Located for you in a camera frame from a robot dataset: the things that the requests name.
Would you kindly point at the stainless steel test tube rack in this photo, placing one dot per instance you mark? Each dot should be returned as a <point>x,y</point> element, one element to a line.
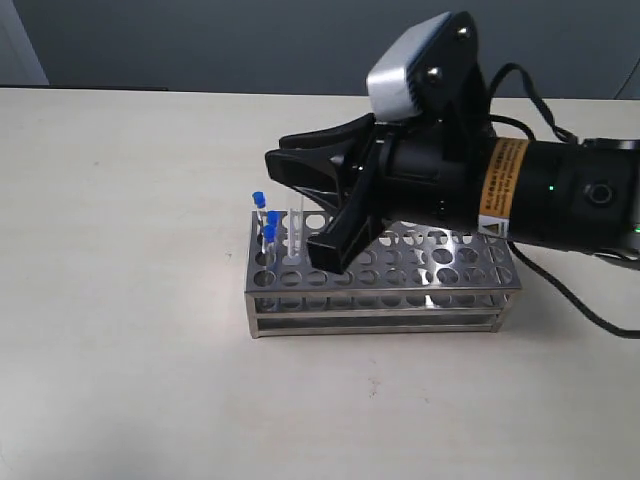
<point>412,279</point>

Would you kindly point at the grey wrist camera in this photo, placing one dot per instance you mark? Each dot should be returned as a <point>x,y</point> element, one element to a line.
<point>431,73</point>

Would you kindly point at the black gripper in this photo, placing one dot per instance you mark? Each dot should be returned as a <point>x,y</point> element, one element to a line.
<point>573,197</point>

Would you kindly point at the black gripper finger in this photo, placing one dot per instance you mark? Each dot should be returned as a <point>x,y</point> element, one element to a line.
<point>372,203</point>
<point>323,165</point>

